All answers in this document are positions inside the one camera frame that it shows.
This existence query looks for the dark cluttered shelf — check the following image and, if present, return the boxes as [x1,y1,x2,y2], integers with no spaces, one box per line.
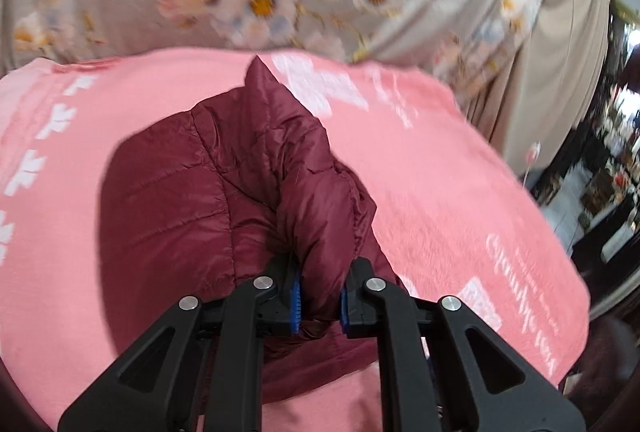
[532,0,640,298]

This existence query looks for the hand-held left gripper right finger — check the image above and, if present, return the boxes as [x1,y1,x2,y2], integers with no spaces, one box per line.
[340,257,586,432]

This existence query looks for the beige curtain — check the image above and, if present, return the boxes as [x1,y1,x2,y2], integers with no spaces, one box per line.
[465,0,613,173]

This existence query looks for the pink blanket with white print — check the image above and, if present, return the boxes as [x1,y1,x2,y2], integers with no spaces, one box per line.
[0,48,592,432]

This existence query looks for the maroon puffer jacket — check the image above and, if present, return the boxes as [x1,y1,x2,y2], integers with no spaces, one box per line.
[97,55,407,405]

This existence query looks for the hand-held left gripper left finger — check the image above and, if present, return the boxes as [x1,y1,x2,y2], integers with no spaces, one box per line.
[57,255,301,432]

